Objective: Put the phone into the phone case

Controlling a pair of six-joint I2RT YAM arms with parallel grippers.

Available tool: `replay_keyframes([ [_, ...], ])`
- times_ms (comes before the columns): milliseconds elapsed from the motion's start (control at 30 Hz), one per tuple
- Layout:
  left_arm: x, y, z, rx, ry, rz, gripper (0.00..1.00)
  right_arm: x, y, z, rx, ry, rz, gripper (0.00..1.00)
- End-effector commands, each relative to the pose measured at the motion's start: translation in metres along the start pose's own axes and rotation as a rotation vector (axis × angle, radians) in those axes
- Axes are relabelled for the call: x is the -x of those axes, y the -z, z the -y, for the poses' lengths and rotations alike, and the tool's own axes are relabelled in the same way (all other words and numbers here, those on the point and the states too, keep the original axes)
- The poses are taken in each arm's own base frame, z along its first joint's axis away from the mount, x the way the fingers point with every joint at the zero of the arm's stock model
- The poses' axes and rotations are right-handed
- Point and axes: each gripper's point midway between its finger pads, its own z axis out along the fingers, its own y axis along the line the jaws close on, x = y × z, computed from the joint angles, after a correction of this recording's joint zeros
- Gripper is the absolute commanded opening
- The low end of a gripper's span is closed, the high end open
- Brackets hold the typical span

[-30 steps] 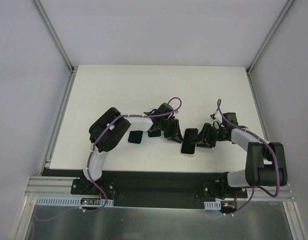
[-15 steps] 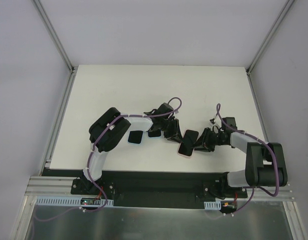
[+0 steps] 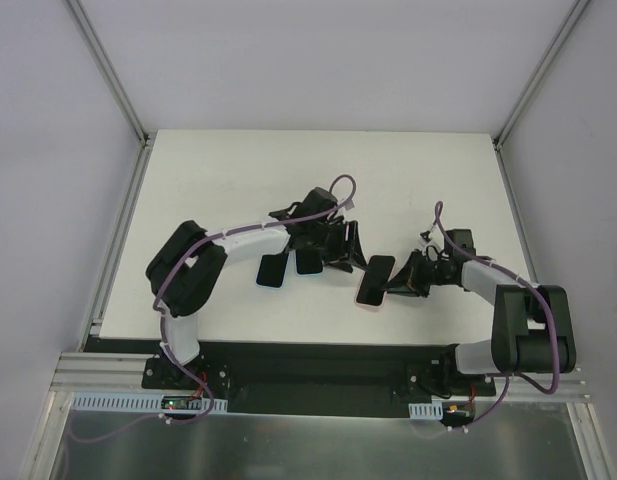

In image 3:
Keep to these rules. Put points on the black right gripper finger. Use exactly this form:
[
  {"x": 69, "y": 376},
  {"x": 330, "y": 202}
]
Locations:
[
  {"x": 417, "y": 290},
  {"x": 407, "y": 274}
]

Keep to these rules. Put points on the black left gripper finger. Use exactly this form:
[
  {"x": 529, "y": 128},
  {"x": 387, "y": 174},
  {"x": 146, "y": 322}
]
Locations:
[
  {"x": 349, "y": 264},
  {"x": 353, "y": 248}
]

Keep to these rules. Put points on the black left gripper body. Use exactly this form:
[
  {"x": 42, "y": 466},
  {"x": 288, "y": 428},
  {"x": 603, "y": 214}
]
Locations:
[{"x": 344, "y": 244}]

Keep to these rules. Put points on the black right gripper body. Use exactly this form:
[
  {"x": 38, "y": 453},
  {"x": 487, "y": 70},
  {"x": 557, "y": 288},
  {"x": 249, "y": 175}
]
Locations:
[{"x": 418, "y": 273}]

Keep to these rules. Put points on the black phone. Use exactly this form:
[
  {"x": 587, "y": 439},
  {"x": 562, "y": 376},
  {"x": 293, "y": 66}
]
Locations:
[
  {"x": 271, "y": 270},
  {"x": 380, "y": 268}
]

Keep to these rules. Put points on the pink phone case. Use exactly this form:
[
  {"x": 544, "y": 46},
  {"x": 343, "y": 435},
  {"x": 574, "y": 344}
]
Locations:
[{"x": 368, "y": 307}]

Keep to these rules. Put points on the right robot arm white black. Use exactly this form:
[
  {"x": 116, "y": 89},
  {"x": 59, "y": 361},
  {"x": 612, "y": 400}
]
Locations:
[{"x": 531, "y": 329}]

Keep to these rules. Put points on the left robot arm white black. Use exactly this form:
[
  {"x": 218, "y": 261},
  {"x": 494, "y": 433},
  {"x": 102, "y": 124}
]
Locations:
[{"x": 184, "y": 272}]

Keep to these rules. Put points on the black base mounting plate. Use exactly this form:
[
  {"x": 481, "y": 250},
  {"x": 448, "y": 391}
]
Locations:
[{"x": 378, "y": 381}]

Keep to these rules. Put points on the right white cable duct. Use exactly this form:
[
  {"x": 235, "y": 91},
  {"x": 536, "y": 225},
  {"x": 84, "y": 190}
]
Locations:
[{"x": 438, "y": 409}]

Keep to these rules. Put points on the white cable duct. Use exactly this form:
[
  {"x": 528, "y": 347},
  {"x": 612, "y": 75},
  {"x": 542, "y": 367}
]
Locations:
[
  {"x": 146, "y": 403},
  {"x": 438, "y": 409}
]

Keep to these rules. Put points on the aluminium front rail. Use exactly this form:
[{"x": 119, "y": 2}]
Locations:
[{"x": 85, "y": 371}]

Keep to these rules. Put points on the right aluminium frame post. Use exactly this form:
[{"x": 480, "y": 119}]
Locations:
[{"x": 549, "y": 57}]

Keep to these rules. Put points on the aluminium frame post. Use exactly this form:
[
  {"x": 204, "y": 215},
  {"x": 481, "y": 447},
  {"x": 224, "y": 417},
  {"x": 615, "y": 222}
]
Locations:
[
  {"x": 549, "y": 57},
  {"x": 97, "y": 50}
]

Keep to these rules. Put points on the left white cable duct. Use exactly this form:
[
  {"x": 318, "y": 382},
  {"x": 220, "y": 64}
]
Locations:
[{"x": 146, "y": 403}]

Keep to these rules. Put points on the left aluminium frame post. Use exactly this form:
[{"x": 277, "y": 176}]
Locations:
[{"x": 97, "y": 50}]

